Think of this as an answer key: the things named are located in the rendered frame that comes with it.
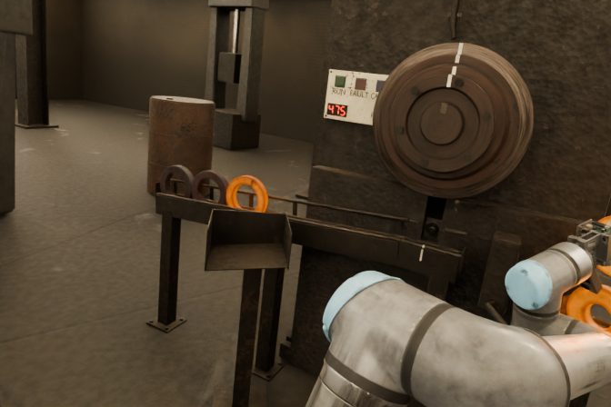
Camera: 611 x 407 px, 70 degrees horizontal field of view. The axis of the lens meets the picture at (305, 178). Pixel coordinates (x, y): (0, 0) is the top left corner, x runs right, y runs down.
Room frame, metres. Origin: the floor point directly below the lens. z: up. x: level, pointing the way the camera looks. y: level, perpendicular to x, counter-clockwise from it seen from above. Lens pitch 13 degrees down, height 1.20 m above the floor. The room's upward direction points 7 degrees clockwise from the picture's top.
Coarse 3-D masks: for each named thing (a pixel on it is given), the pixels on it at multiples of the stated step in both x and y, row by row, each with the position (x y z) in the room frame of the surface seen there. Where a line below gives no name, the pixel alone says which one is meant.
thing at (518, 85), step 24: (432, 48) 1.37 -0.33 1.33; (456, 48) 1.33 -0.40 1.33; (480, 48) 1.31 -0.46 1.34; (504, 72) 1.27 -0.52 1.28; (384, 96) 1.42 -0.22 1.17; (528, 96) 1.24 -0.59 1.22; (528, 120) 1.24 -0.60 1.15; (384, 144) 1.41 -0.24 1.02; (528, 144) 1.23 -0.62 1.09; (504, 168) 1.25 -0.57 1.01; (432, 192) 1.33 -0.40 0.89; (456, 192) 1.30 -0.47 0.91; (480, 192) 1.27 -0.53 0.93
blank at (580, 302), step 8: (608, 288) 0.99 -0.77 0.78; (576, 296) 1.04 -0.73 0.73; (584, 296) 1.02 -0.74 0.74; (592, 296) 1.01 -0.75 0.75; (600, 296) 0.99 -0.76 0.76; (608, 296) 0.98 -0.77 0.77; (568, 304) 1.05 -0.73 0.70; (576, 304) 1.03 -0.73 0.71; (584, 304) 1.02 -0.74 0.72; (592, 304) 1.03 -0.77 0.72; (600, 304) 0.99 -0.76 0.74; (608, 304) 0.97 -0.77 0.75; (568, 312) 1.05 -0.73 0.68; (576, 312) 1.03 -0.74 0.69; (584, 312) 1.02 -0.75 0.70; (584, 320) 1.01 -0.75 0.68; (592, 320) 1.02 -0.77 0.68; (600, 328) 0.99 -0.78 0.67; (608, 328) 0.96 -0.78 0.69
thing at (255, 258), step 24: (216, 216) 1.43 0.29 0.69; (240, 216) 1.45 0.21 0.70; (264, 216) 1.46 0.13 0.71; (216, 240) 1.44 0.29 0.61; (240, 240) 1.45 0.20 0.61; (264, 240) 1.46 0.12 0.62; (288, 240) 1.33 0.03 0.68; (216, 264) 1.27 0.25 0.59; (240, 264) 1.28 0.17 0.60; (264, 264) 1.29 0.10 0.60; (288, 264) 1.28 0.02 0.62; (240, 312) 1.32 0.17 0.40; (240, 336) 1.32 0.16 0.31; (240, 360) 1.33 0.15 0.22; (240, 384) 1.33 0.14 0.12
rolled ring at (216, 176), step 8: (200, 176) 1.76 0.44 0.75; (208, 176) 1.74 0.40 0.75; (216, 176) 1.73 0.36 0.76; (224, 176) 1.75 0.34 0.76; (192, 184) 1.78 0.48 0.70; (200, 184) 1.78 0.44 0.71; (224, 184) 1.71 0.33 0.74; (192, 192) 1.78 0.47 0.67; (200, 192) 1.79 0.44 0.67; (224, 192) 1.71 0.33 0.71; (200, 200) 1.76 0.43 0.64; (224, 200) 1.71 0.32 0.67
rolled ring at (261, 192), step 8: (240, 176) 1.68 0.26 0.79; (248, 176) 1.67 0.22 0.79; (232, 184) 1.69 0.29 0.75; (240, 184) 1.69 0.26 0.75; (248, 184) 1.66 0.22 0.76; (256, 184) 1.64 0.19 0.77; (232, 192) 1.69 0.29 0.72; (256, 192) 1.64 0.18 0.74; (264, 192) 1.64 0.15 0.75; (232, 200) 1.69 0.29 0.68; (264, 200) 1.63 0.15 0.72; (256, 208) 1.64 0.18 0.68; (264, 208) 1.63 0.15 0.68
